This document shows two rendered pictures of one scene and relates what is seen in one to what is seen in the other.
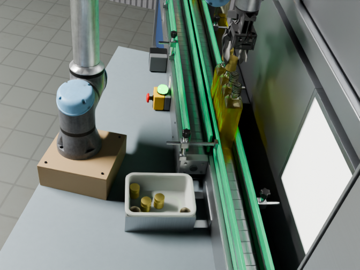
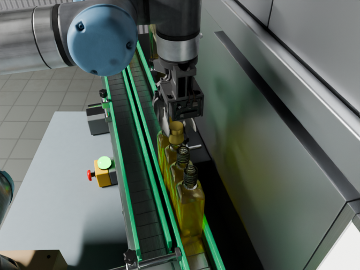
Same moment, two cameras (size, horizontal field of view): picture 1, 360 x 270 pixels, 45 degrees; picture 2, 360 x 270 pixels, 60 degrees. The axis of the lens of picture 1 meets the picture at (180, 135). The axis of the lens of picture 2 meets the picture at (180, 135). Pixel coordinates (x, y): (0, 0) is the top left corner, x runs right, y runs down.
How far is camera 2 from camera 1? 0.78 m
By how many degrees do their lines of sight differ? 3
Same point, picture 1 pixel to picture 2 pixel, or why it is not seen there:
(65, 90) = not seen: outside the picture
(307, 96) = (325, 208)
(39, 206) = not seen: outside the picture
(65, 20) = (27, 81)
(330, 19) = (351, 54)
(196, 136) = (152, 231)
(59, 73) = (25, 135)
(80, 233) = not seen: outside the picture
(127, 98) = (66, 178)
